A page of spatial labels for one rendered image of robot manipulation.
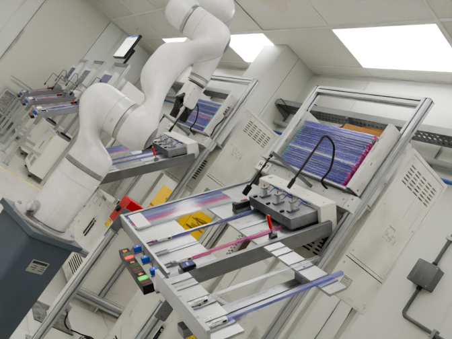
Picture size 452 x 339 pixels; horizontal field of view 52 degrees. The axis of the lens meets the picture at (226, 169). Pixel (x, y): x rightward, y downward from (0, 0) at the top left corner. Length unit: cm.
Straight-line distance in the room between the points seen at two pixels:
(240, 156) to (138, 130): 209
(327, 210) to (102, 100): 105
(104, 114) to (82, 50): 906
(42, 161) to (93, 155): 498
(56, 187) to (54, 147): 493
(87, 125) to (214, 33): 46
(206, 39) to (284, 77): 408
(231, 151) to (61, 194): 210
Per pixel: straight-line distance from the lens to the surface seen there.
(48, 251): 134
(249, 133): 333
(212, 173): 325
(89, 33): 1040
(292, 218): 188
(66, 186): 131
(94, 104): 132
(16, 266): 132
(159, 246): 193
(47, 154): 626
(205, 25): 146
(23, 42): 1023
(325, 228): 195
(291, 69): 553
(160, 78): 136
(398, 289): 350
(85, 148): 131
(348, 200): 197
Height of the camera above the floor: 100
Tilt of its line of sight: 5 degrees up
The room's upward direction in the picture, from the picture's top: 35 degrees clockwise
